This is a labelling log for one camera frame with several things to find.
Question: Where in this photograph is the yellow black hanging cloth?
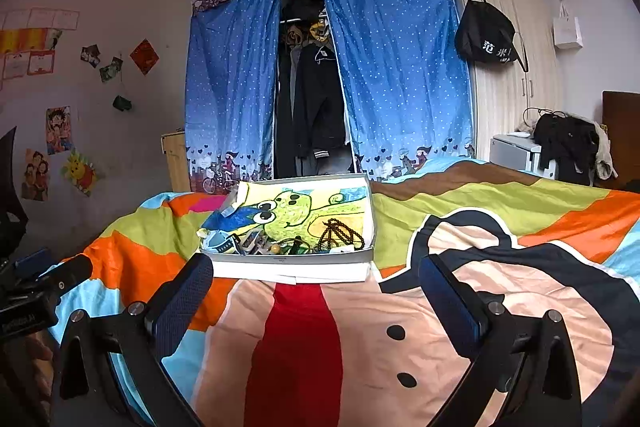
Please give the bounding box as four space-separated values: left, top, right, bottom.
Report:
282 19 331 46

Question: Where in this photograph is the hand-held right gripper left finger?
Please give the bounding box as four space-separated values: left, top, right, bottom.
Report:
59 253 216 427

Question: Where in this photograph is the white paper bag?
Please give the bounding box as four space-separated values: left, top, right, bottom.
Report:
552 2 583 50

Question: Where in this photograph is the beige cloth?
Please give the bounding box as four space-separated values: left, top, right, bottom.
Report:
592 122 619 181

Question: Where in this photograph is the green wall photo card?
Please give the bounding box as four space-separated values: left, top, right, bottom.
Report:
99 57 124 84

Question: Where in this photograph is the black chair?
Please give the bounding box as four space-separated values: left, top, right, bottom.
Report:
0 126 30 253

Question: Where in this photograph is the pile of assorted jewelry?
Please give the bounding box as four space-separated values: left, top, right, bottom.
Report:
215 227 321 257

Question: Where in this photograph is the white wardrobe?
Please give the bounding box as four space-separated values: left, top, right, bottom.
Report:
452 0 563 172

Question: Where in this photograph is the black drawstring bag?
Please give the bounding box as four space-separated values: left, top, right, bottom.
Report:
454 0 530 74

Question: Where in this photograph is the blue dotted curtain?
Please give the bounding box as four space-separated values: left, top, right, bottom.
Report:
322 0 476 182
185 0 282 195

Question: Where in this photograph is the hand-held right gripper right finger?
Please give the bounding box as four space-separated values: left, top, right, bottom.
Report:
417 253 583 427

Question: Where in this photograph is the group of wall certificates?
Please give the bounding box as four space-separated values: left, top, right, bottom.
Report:
0 8 81 90

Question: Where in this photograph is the red diamond wall paper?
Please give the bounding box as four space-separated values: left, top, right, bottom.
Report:
130 38 160 76

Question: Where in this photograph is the cartoon family wall poster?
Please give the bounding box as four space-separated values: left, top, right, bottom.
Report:
21 149 51 202

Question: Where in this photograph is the white box with cartoon drawing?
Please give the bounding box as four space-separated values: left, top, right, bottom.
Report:
199 173 376 267

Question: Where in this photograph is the black hanging jacket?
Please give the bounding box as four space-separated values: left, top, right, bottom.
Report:
292 42 351 160

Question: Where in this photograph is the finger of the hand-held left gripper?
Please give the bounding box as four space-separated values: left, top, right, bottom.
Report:
37 254 94 297
14 248 55 281

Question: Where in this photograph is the black clothes pile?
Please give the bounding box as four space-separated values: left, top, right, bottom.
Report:
532 112 601 186

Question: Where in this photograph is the yellow bear wall sticker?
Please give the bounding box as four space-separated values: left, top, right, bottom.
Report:
61 148 101 196

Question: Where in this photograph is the colorful cartoon blanket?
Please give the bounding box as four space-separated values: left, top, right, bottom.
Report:
37 156 640 427

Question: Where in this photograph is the brown wooden headboard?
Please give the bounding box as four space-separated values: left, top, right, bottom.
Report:
601 91 640 194

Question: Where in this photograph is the light wooden cabinet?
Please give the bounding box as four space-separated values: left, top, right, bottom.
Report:
161 131 193 192

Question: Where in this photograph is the anime boy wall poster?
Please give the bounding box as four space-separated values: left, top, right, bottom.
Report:
46 106 72 156

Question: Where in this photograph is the brown bead bracelet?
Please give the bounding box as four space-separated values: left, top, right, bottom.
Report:
320 218 365 253

